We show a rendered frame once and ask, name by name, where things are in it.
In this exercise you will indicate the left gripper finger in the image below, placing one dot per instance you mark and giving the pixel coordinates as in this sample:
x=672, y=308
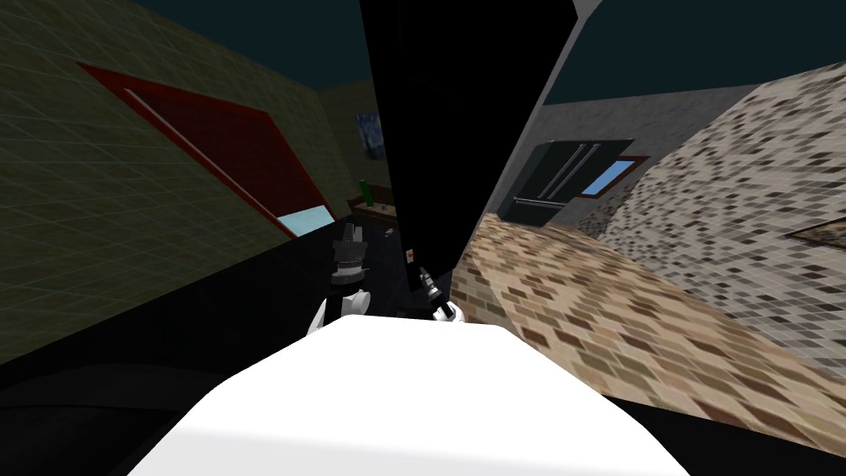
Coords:
x=358, y=234
x=346, y=233

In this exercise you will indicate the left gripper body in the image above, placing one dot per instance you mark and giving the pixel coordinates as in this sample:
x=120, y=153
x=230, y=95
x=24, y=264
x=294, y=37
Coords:
x=349, y=253

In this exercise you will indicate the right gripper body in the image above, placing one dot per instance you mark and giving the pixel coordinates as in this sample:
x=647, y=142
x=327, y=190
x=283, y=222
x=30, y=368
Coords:
x=427, y=280

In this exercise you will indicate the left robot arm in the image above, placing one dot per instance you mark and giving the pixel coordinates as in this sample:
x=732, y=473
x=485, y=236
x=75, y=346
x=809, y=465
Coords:
x=348, y=299

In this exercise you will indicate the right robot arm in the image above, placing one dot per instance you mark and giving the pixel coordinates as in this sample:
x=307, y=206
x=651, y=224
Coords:
x=447, y=311

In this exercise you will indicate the brown side table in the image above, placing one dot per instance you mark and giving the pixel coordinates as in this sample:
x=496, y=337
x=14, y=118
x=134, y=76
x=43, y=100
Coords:
x=377, y=206

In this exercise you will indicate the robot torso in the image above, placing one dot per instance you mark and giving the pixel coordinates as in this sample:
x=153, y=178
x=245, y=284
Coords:
x=410, y=403

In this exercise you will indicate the black door leaf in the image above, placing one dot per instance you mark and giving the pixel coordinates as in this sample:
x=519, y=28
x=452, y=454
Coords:
x=462, y=132

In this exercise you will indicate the red framed window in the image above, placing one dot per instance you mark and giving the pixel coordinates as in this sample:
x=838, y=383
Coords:
x=225, y=142

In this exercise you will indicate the black refrigerator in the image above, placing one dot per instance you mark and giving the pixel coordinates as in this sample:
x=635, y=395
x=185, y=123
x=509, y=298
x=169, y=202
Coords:
x=562, y=178

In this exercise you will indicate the brown framed window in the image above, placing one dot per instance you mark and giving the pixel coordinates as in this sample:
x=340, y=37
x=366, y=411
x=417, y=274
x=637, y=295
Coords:
x=609, y=177

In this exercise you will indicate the blue wall picture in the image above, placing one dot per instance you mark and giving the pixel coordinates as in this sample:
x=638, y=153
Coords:
x=370, y=135

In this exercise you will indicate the dark framed wall picture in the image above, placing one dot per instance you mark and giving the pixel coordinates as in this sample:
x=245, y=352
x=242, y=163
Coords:
x=823, y=235

